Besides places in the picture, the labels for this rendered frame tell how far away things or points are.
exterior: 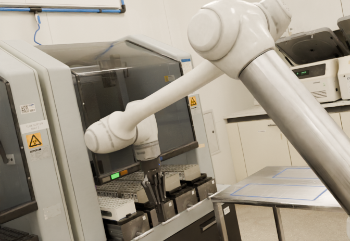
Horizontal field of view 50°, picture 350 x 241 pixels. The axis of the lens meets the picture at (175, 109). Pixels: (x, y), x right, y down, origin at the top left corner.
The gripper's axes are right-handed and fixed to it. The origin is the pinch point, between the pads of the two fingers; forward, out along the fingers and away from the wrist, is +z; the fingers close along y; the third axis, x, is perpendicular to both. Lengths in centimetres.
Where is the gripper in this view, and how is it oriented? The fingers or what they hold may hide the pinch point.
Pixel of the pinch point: (160, 212)
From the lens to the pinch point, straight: 142.7
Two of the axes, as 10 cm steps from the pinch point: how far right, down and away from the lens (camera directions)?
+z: 2.1, 9.8, 0.4
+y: -5.0, 1.5, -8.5
